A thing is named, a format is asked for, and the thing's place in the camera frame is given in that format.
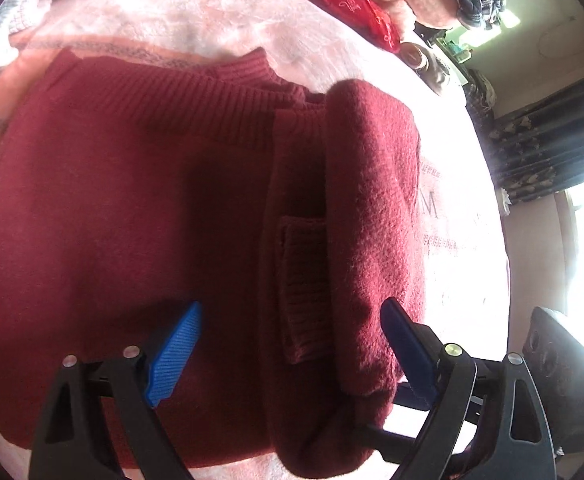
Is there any cluttered side table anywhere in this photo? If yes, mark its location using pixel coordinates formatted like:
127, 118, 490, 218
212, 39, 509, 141
442, 25, 477, 66

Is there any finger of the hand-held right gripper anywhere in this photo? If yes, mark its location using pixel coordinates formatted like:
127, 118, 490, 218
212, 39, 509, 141
364, 424, 423, 454
396, 382, 437, 411

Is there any bright red cloth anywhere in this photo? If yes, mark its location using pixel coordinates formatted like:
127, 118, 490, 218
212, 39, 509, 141
284, 0, 403, 53

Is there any maroon knit sweater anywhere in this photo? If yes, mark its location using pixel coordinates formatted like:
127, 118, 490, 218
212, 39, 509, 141
0, 47, 427, 480

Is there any pink patterned bedsheet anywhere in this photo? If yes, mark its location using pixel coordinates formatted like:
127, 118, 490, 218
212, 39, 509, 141
0, 0, 512, 480

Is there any grey brown cloth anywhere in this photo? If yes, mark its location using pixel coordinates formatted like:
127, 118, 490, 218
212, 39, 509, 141
399, 42, 455, 96

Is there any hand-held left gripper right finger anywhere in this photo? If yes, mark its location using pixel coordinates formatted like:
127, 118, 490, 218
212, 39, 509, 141
380, 297, 557, 480

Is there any dark patterned curtain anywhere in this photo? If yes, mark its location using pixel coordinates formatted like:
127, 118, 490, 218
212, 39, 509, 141
489, 67, 584, 206

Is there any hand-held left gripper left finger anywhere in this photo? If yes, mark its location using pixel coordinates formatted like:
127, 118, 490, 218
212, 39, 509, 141
28, 301, 203, 480

